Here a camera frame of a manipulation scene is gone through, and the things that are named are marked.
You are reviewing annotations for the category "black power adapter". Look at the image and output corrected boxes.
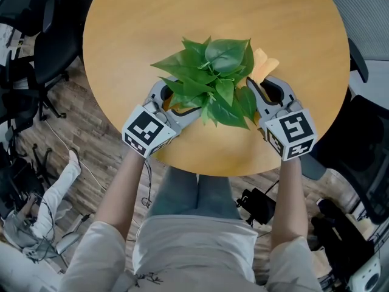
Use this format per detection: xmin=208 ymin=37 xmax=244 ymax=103
xmin=236 ymin=188 xmax=277 ymax=225

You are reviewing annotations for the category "black chair base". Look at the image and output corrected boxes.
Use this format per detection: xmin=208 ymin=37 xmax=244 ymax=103
xmin=31 ymin=143 xmax=55 ymax=186

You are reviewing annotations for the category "yellow cloth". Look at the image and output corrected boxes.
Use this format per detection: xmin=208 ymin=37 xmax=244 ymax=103
xmin=243 ymin=47 xmax=280 ymax=102

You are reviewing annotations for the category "person's left forearm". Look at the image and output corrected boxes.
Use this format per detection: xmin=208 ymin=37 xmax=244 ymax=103
xmin=94 ymin=147 xmax=147 ymax=248

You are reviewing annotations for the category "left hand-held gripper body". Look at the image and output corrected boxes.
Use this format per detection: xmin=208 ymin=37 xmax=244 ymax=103
xmin=122 ymin=99 xmax=184 ymax=159

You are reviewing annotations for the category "flower pot with green plant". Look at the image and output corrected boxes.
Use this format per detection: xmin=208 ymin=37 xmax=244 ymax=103
xmin=150 ymin=35 xmax=258 ymax=131

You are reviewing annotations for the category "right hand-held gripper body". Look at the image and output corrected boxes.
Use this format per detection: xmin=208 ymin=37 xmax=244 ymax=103
xmin=258 ymin=99 xmax=318 ymax=162

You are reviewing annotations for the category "person's leg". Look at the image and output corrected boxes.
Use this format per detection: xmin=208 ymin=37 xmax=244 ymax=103
xmin=146 ymin=165 xmax=201 ymax=218
xmin=196 ymin=174 xmax=244 ymax=221

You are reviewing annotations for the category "person's right forearm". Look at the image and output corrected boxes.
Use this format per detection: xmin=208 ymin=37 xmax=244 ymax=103
xmin=269 ymin=158 xmax=308 ymax=249

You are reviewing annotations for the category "person's white shirt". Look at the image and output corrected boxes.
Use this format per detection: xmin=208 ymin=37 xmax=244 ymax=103
xmin=57 ymin=214 xmax=323 ymax=292

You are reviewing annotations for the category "thin black cable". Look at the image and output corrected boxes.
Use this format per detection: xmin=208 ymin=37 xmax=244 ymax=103
xmin=141 ymin=158 xmax=153 ymax=209

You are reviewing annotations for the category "grey power strip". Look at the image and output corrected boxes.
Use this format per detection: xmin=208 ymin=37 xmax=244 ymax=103
xmin=55 ymin=213 xmax=95 ymax=254

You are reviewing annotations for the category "grey mesh office chair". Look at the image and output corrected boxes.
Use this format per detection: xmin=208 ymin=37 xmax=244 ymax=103
xmin=300 ymin=0 xmax=389 ymax=182

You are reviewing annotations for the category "white floor cable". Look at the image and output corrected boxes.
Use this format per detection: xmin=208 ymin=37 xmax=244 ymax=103
xmin=44 ymin=120 xmax=108 ymax=192

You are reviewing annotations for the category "black office chair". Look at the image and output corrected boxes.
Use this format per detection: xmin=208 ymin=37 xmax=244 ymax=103
xmin=32 ymin=0 xmax=86 ymax=122
xmin=0 ymin=0 xmax=57 ymax=38

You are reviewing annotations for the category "black bag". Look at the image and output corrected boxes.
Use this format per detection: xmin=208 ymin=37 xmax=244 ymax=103
xmin=311 ymin=198 xmax=375 ymax=281

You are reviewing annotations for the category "white round-lens device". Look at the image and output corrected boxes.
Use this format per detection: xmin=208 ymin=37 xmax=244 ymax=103
xmin=347 ymin=255 xmax=383 ymax=292

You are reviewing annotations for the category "person's right leg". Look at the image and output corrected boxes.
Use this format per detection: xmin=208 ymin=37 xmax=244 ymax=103
xmin=196 ymin=174 xmax=244 ymax=221

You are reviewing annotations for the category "person's left leg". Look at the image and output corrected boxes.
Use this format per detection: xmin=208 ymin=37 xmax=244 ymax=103
xmin=146 ymin=165 xmax=201 ymax=218

